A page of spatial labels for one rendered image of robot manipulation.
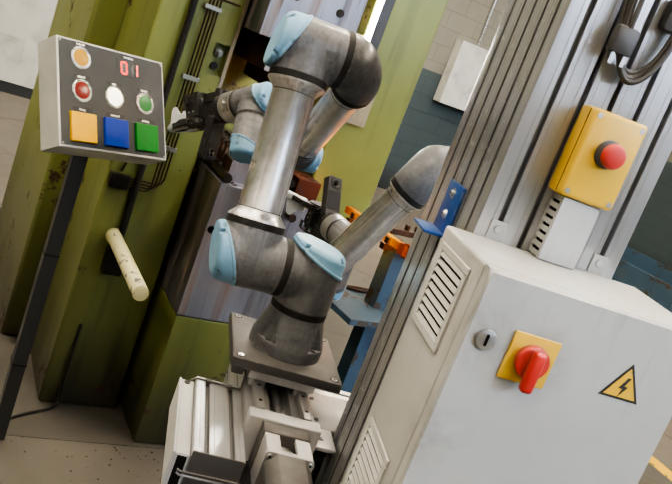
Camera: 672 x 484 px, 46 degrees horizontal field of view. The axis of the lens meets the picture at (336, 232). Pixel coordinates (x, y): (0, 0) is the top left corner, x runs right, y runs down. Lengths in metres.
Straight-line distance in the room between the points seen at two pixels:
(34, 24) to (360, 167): 5.18
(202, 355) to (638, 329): 1.76
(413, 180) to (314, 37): 0.41
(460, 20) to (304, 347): 8.26
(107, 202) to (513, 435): 1.74
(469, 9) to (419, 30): 6.90
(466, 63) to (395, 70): 6.82
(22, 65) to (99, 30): 4.79
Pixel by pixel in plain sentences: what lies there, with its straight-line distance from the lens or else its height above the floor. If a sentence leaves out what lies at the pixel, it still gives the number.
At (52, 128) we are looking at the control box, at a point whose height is 0.99.
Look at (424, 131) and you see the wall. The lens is 9.69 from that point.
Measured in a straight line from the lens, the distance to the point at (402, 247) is 2.41.
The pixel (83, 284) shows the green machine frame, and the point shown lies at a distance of 2.67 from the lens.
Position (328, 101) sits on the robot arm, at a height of 1.30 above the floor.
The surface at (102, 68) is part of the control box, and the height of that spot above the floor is 1.15.
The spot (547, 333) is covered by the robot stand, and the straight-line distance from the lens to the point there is 1.07.
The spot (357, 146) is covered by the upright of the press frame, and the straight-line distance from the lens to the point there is 2.78.
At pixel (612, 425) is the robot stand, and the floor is 1.07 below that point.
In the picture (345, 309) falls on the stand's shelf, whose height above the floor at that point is 0.66.
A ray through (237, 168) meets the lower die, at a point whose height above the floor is 0.96.
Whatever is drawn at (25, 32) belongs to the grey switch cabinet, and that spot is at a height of 0.56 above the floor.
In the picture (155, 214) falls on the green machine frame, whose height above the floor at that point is 0.72.
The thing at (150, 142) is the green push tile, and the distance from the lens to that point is 2.22.
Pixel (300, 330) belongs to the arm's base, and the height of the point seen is 0.88.
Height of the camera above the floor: 1.42
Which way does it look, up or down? 13 degrees down
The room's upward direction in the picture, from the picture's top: 21 degrees clockwise
